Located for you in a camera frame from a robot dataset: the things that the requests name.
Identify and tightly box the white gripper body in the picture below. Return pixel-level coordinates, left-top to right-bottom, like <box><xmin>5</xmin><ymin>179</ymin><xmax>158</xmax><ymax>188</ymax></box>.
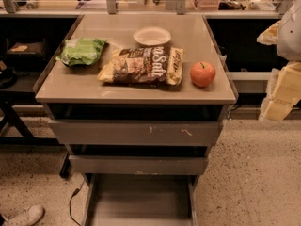
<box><xmin>277</xmin><ymin>0</ymin><xmax>301</xmax><ymax>61</ymax></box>

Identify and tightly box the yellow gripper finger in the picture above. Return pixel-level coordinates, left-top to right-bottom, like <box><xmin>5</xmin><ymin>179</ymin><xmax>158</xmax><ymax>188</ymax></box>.
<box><xmin>260</xmin><ymin>61</ymin><xmax>301</xmax><ymax>121</ymax></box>
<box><xmin>257</xmin><ymin>21</ymin><xmax>280</xmax><ymax>45</ymax></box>

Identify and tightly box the black floor cable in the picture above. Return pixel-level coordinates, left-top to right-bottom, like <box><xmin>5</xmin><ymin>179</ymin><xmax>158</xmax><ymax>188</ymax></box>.
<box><xmin>68</xmin><ymin>181</ymin><xmax>86</xmax><ymax>226</ymax></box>

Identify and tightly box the white sneaker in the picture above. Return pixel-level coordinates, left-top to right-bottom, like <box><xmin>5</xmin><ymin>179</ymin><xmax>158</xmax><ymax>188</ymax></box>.
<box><xmin>0</xmin><ymin>205</ymin><xmax>44</xmax><ymax>226</ymax></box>

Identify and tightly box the grey drawer cabinet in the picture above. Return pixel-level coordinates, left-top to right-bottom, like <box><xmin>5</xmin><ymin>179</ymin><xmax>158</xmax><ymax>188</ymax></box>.
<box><xmin>36</xmin><ymin>14</ymin><xmax>236</xmax><ymax>181</ymax></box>

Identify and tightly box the grey top drawer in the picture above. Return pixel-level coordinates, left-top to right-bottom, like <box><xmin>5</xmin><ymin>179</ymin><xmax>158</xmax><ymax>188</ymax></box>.
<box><xmin>49</xmin><ymin>120</ymin><xmax>223</xmax><ymax>146</ymax></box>

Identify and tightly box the brown sea salt chip bag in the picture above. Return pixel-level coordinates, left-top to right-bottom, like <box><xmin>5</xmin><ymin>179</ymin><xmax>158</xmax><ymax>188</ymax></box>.
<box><xmin>98</xmin><ymin>46</ymin><xmax>183</xmax><ymax>86</ymax></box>

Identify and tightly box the grey open bottom drawer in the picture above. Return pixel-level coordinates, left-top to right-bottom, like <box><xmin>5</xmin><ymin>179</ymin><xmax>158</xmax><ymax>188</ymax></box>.
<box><xmin>82</xmin><ymin>174</ymin><xmax>198</xmax><ymax>226</ymax></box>

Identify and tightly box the green chip bag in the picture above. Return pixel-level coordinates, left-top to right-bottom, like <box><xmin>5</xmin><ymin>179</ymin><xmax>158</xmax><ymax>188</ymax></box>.
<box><xmin>55</xmin><ymin>37</ymin><xmax>106</xmax><ymax>67</ymax></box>

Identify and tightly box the white paper bowl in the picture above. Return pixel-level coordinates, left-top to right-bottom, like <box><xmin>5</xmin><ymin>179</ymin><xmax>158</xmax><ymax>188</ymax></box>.
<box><xmin>134</xmin><ymin>26</ymin><xmax>171</xmax><ymax>46</ymax></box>

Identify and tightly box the red apple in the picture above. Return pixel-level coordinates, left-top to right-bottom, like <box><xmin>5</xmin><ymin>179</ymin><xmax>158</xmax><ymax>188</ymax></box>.
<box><xmin>190</xmin><ymin>61</ymin><xmax>215</xmax><ymax>88</ymax></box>

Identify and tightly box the grey middle drawer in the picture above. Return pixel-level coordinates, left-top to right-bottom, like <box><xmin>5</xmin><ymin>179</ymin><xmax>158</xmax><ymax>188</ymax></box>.
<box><xmin>69</xmin><ymin>155</ymin><xmax>208</xmax><ymax>175</ymax></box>

